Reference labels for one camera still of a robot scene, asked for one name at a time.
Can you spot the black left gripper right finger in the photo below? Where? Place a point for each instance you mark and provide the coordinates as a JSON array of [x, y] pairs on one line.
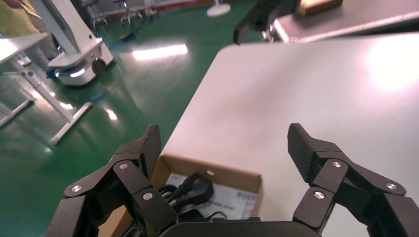
[[330, 176]]

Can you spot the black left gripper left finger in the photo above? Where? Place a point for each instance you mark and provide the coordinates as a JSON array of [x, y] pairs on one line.
[[131, 180]]

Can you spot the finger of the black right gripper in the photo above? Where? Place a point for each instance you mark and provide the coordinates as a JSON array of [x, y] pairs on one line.
[[258, 19]]

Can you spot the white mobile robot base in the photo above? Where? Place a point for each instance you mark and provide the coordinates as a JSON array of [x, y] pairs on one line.
[[75, 59]]

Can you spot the small closed cardboard box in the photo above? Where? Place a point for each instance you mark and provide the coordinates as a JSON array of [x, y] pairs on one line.
[[319, 6]]

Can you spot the open brown cardboard box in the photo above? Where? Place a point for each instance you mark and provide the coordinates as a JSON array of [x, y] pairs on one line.
[[235, 176]]

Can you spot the white standing fan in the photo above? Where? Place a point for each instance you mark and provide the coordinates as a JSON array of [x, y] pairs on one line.
[[218, 9]]

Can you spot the black aluminium-edged flight case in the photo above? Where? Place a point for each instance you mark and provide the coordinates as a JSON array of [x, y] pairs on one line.
[[343, 23]]

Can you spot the black round stool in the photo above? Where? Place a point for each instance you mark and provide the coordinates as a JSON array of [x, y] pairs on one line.
[[97, 18], [131, 13]]

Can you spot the black power adapter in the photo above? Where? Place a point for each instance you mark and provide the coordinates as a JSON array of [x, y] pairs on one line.
[[127, 36]]

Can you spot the person's legs blue shoe covers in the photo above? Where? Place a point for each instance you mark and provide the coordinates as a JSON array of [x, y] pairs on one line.
[[19, 18]]

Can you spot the white desk frame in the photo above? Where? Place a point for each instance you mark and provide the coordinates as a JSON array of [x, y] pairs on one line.
[[42, 93]]

